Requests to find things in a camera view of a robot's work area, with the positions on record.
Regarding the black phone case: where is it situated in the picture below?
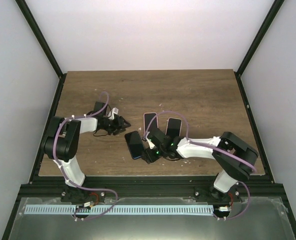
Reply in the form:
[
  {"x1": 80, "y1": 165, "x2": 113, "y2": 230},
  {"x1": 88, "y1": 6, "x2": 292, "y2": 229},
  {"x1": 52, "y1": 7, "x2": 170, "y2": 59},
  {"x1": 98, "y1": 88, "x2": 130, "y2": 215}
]
[{"x1": 124, "y1": 130, "x2": 144, "y2": 161}]

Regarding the pink phone case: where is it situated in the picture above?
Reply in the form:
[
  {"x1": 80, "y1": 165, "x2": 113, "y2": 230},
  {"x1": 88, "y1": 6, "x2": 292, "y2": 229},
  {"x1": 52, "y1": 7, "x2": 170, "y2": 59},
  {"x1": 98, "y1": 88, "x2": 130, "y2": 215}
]
[{"x1": 142, "y1": 112, "x2": 160, "y2": 136}]

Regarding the pink-edged black phone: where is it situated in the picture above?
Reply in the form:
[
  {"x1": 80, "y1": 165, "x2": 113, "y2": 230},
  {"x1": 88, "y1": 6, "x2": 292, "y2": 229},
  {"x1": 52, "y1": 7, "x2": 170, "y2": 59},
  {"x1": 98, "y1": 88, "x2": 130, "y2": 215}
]
[{"x1": 144, "y1": 113, "x2": 159, "y2": 135}]

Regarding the white phone case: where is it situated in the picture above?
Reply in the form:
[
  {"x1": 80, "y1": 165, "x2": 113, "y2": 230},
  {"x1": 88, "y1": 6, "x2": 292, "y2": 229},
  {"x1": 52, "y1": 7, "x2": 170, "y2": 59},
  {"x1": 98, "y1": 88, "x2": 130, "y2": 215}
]
[{"x1": 164, "y1": 117, "x2": 183, "y2": 138}]

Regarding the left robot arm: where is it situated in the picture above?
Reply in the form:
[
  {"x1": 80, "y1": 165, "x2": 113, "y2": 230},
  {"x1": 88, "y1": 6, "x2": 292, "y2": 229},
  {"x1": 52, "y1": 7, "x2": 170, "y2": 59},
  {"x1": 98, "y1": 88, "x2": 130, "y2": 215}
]
[{"x1": 41, "y1": 101, "x2": 131, "y2": 202}]

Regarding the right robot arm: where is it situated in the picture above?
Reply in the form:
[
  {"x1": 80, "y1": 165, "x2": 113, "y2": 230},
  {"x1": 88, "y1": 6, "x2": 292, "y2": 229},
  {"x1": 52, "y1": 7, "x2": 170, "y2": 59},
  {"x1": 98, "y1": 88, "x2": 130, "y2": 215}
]
[{"x1": 142, "y1": 128, "x2": 258, "y2": 202}]

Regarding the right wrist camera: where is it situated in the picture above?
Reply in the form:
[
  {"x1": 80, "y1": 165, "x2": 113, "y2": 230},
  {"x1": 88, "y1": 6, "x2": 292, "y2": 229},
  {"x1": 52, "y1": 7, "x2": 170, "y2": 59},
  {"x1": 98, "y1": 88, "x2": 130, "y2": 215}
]
[{"x1": 143, "y1": 138, "x2": 156, "y2": 150}]

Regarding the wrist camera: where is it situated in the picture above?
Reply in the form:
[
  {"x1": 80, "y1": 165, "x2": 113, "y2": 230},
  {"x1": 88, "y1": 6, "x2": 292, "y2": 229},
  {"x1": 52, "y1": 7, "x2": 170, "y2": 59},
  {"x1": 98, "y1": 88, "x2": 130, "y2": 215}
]
[
  {"x1": 108, "y1": 107, "x2": 119, "y2": 121},
  {"x1": 143, "y1": 138, "x2": 156, "y2": 150}
]

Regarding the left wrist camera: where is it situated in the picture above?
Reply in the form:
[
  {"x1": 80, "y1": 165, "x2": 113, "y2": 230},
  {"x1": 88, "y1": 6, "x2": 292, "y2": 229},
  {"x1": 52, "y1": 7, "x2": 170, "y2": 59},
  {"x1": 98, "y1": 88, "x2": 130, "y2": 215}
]
[{"x1": 108, "y1": 107, "x2": 119, "y2": 121}]

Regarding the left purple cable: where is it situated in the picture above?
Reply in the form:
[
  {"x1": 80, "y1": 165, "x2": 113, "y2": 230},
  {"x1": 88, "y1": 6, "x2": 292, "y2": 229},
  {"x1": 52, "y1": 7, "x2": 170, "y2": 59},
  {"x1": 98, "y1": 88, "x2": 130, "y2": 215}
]
[{"x1": 53, "y1": 91, "x2": 119, "y2": 221}]

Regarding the purple cable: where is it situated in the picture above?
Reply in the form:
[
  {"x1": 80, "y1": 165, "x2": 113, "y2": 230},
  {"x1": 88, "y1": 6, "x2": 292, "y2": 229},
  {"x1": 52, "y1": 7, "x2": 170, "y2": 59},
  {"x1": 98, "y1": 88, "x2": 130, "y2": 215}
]
[
  {"x1": 53, "y1": 91, "x2": 119, "y2": 221},
  {"x1": 142, "y1": 110, "x2": 257, "y2": 221}
]

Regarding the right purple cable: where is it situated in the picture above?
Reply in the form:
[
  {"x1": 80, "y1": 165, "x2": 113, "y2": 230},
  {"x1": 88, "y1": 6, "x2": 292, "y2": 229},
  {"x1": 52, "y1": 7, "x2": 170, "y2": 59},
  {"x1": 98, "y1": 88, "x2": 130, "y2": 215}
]
[{"x1": 142, "y1": 110, "x2": 257, "y2": 221}]

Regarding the light blue slotted cable duct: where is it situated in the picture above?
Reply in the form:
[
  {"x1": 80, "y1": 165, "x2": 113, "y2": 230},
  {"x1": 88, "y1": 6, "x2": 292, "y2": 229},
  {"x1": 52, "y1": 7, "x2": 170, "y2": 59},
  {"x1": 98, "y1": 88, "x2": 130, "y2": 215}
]
[{"x1": 24, "y1": 204, "x2": 214, "y2": 216}]

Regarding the black aluminium frame rail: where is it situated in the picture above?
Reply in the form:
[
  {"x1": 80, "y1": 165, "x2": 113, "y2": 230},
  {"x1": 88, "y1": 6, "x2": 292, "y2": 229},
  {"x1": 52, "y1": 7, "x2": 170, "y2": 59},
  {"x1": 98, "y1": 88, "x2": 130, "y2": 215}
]
[{"x1": 20, "y1": 174, "x2": 283, "y2": 203}]

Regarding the left black frame post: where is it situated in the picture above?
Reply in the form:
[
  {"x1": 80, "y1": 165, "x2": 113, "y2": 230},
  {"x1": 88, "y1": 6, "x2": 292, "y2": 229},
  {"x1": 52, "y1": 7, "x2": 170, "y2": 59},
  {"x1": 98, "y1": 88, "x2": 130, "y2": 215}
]
[{"x1": 14, "y1": 0, "x2": 64, "y2": 78}]

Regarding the black frame post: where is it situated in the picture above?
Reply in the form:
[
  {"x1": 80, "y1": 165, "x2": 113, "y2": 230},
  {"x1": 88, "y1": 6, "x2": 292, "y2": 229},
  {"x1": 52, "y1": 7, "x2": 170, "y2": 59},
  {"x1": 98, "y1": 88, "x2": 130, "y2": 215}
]
[
  {"x1": 236, "y1": 0, "x2": 286, "y2": 76},
  {"x1": 14, "y1": 0, "x2": 64, "y2": 78}
]

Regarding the right black frame post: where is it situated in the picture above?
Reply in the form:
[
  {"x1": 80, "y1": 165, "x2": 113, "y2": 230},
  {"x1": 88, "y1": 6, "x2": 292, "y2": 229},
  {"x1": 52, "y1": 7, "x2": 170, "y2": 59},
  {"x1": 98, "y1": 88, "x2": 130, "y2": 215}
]
[{"x1": 236, "y1": 0, "x2": 286, "y2": 76}]

